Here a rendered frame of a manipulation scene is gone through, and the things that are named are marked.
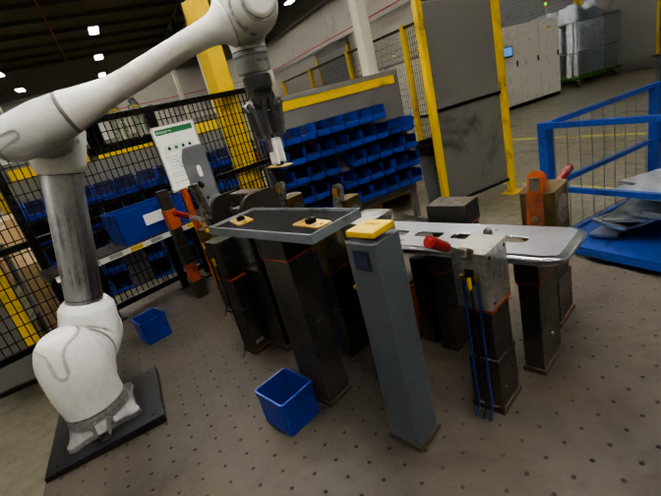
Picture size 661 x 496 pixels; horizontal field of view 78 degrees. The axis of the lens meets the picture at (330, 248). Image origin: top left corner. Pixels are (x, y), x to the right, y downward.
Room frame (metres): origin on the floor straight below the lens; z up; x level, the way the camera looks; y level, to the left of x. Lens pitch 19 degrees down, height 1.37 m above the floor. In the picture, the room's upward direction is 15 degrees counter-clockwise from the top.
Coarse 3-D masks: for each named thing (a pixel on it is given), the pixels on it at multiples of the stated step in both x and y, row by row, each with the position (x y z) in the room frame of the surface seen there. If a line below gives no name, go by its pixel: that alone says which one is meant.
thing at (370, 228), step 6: (360, 222) 0.69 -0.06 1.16; (366, 222) 0.68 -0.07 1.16; (372, 222) 0.67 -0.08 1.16; (378, 222) 0.66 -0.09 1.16; (384, 222) 0.65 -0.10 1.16; (390, 222) 0.65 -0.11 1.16; (354, 228) 0.66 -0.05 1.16; (360, 228) 0.65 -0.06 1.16; (366, 228) 0.64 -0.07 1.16; (372, 228) 0.64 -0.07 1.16; (378, 228) 0.63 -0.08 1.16; (384, 228) 0.64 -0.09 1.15; (348, 234) 0.66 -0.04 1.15; (354, 234) 0.65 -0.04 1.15; (360, 234) 0.64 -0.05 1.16; (366, 234) 0.63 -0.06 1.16; (372, 234) 0.62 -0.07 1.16; (378, 234) 0.62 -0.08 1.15
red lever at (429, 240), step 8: (424, 240) 0.60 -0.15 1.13; (432, 240) 0.59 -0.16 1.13; (440, 240) 0.60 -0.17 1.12; (432, 248) 0.59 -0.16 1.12; (440, 248) 0.60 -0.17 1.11; (448, 248) 0.61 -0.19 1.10; (456, 248) 0.64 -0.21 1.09; (464, 248) 0.65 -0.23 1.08; (456, 256) 0.66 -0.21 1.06; (464, 256) 0.65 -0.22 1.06
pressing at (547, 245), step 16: (400, 224) 1.09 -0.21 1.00; (416, 224) 1.06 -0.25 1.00; (432, 224) 1.03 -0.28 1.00; (448, 224) 0.99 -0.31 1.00; (464, 224) 0.96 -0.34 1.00; (480, 224) 0.94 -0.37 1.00; (496, 224) 0.91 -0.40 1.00; (512, 224) 0.89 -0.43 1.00; (416, 240) 0.94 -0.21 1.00; (448, 240) 0.89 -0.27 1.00; (528, 240) 0.78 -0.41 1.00; (544, 240) 0.76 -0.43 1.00; (560, 240) 0.74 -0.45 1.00; (576, 240) 0.73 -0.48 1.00; (448, 256) 0.82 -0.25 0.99; (512, 256) 0.72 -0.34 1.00; (528, 256) 0.70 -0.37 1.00; (544, 256) 0.69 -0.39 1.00; (560, 256) 0.68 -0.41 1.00
